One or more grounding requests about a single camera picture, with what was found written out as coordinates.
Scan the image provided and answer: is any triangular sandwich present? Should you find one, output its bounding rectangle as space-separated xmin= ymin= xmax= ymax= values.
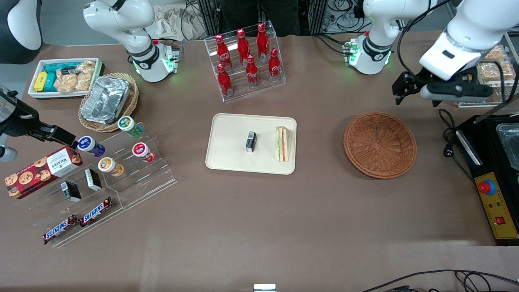
xmin=275 ymin=126 xmax=291 ymax=163

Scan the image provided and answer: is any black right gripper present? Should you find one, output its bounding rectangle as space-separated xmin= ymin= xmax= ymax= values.
xmin=0 ymin=86 xmax=78 ymax=149

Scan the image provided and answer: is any red cola bottle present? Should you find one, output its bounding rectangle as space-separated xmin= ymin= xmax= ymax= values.
xmin=268 ymin=48 xmax=282 ymax=82
xmin=256 ymin=22 xmax=270 ymax=60
xmin=236 ymin=28 xmax=251 ymax=65
xmin=215 ymin=34 xmax=232 ymax=68
xmin=217 ymin=64 xmax=234 ymax=97
xmin=245 ymin=55 xmax=260 ymax=88

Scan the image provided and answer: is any person in black trousers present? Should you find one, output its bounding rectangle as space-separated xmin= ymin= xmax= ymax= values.
xmin=219 ymin=0 xmax=301 ymax=37

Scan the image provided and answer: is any clear acrylic stepped snack stand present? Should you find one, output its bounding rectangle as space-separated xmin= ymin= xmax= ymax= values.
xmin=28 ymin=162 xmax=124 ymax=249

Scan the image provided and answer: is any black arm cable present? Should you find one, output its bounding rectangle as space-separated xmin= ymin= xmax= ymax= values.
xmin=397 ymin=0 xmax=451 ymax=74

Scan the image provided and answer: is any clear acrylic bottle stand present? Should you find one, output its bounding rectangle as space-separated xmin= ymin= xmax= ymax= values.
xmin=204 ymin=21 xmax=287 ymax=102

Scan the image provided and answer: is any clear bag of cookies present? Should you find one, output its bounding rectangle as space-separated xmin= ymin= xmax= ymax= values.
xmin=476 ymin=61 xmax=518 ymax=86
xmin=54 ymin=69 xmax=80 ymax=93
xmin=75 ymin=60 xmax=97 ymax=92
xmin=482 ymin=44 xmax=506 ymax=62

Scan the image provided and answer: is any light wicker basket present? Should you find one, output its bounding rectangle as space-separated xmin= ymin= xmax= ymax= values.
xmin=78 ymin=72 xmax=140 ymax=133

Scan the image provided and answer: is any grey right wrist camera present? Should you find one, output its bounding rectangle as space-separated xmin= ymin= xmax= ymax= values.
xmin=0 ymin=146 xmax=19 ymax=163

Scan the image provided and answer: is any red lidded yogurt cup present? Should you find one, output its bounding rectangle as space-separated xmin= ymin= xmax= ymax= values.
xmin=132 ymin=142 xmax=156 ymax=163

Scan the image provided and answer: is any black machine yellow control panel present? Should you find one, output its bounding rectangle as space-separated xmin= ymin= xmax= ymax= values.
xmin=454 ymin=114 xmax=519 ymax=247

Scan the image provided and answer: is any orange lidded yogurt cup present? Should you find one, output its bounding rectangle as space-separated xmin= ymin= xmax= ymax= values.
xmin=97 ymin=157 xmax=124 ymax=177

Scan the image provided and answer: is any snack display shelf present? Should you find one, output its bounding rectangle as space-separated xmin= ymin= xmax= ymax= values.
xmin=457 ymin=30 xmax=519 ymax=108

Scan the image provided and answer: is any cream plastic tray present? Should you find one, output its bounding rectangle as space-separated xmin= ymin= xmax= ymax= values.
xmin=205 ymin=113 xmax=298 ymax=176

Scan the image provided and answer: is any Snickers chocolate bar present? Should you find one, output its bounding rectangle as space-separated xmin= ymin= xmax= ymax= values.
xmin=42 ymin=215 xmax=80 ymax=245
xmin=79 ymin=197 xmax=114 ymax=228

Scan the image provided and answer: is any clear acrylic stepped cup stand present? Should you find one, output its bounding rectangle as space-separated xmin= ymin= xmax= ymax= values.
xmin=87 ymin=121 xmax=178 ymax=210

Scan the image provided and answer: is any red Walkers shortbread box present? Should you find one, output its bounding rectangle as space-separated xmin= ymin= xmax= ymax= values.
xmin=4 ymin=146 xmax=84 ymax=200

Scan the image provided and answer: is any steel tray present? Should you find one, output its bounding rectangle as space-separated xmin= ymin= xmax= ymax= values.
xmin=495 ymin=122 xmax=519 ymax=171

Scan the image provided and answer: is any small grey connector box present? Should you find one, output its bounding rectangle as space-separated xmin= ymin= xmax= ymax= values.
xmin=163 ymin=43 xmax=181 ymax=73
xmin=343 ymin=40 xmax=361 ymax=66

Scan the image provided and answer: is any black power cable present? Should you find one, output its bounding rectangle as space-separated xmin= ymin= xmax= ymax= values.
xmin=438 ymin=107 xmax=477 ymax=184

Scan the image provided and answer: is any green lidded yogurt cup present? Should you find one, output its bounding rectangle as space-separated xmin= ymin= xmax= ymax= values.
xmin=117 ymin=116 xmax=144 ymax=138

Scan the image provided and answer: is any beige crumpled cloth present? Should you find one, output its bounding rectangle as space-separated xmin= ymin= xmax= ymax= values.
xmin=154 ymin=5 xmax=210 ymax=41

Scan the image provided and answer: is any black floor cable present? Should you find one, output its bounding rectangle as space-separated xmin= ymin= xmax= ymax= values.
xmin=360 ymin=269 xmax=519 ymax=292

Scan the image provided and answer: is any purple lidded yogurt cup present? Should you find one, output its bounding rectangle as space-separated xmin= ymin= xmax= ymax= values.
xmin=77 ymin=135 xmax=106 ymax=158

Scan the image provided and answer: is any aluminium foil tray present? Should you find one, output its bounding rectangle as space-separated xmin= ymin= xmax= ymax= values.
xmin=81 ymin=75 xmax=131 ymax=125

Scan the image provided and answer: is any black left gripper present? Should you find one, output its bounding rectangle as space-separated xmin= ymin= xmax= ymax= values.
xmin=392 ymin=67 xmax=450 ymax=107

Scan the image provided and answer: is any white plastic bin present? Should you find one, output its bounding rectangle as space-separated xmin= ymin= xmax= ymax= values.
xmin=27 ymin=58 xmax=104 ymax=100

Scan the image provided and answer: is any brown wicker basket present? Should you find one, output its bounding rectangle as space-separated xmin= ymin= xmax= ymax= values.
xmin=343 ymin=112 xmax=418 ymax=180

